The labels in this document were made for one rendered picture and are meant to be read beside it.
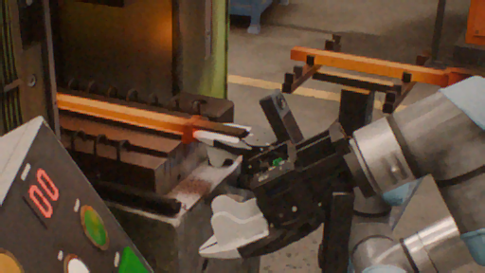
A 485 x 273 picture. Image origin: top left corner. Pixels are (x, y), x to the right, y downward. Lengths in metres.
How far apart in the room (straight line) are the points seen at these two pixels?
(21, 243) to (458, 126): 0.45
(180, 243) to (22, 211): 0.53
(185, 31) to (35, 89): 0.48
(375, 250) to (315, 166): 0.37
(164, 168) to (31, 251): 0.56
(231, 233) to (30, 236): 0.23
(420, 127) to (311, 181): 0.13
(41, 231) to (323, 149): 0.31
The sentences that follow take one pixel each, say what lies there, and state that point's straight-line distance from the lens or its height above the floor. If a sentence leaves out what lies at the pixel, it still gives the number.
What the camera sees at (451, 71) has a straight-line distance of 1.64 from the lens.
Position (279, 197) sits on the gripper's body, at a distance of 0.83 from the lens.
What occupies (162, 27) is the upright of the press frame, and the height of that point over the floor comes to 1.09.
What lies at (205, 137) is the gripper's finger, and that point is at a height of 1.01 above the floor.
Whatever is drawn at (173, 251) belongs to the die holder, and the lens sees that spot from 1.27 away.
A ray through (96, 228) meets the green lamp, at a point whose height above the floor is 1.09.
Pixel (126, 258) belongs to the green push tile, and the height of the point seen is 1.04.
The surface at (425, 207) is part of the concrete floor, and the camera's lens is 3.20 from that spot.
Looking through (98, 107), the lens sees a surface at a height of 1.01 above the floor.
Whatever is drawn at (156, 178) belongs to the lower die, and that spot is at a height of 0.96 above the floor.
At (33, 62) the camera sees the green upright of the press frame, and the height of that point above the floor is 1.17.
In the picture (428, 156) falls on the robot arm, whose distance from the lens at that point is 0.82.
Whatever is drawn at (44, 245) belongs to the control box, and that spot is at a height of 1.14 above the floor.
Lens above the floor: 1.57
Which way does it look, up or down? 28 degrees down
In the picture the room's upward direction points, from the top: straight up
